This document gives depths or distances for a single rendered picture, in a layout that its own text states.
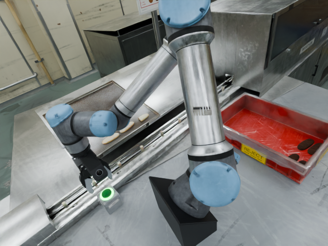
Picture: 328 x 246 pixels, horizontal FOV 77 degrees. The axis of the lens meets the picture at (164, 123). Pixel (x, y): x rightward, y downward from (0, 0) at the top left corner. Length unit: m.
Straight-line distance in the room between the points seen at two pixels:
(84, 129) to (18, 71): 3.99
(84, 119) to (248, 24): 1.00
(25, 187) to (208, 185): 0.99
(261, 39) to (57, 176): 1.28
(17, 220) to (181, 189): 0.64
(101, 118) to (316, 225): 0.78
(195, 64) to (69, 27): 3.96
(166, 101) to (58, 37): 3.27
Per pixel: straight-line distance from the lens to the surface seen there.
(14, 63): 4.53
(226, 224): 0.86
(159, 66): 0.66
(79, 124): 0.62
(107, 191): 0.90
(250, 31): 1.31
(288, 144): 1.14
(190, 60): 0.50
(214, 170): 0.49
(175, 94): 1.35
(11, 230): 1.01
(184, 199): 0.67
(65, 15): 4.35
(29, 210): 1.02
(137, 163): 1.00
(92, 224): 0.96
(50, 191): 1.17
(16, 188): 1.31
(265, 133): 1.17
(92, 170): 0.73
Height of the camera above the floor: 1.59
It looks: 38 degrees down
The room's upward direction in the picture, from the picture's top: 12 degrees counter-clockwise
